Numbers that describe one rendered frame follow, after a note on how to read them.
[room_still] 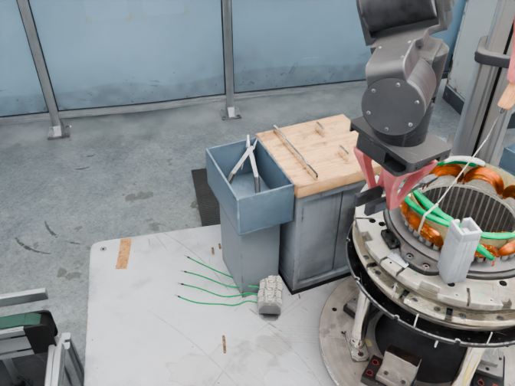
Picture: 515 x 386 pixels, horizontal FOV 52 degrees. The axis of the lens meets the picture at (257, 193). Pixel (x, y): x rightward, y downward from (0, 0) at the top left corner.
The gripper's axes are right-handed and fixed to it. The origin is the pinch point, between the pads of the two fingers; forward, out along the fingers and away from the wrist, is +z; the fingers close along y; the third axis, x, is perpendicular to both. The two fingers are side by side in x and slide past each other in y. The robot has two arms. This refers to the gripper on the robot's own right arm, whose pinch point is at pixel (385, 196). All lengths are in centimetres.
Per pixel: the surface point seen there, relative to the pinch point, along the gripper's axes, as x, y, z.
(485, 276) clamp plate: 11.1, 10.2, 11.0
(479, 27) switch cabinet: 212, -140, 63
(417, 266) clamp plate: 4.6, 4.2, 11.1
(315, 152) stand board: 12.7, -29.3, 14.7
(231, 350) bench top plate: -12.4, -17.0, 43.8
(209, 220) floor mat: 39, -129, 120
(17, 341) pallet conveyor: -47, -45, 51
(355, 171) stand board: 15.0, -20.5, 14.6
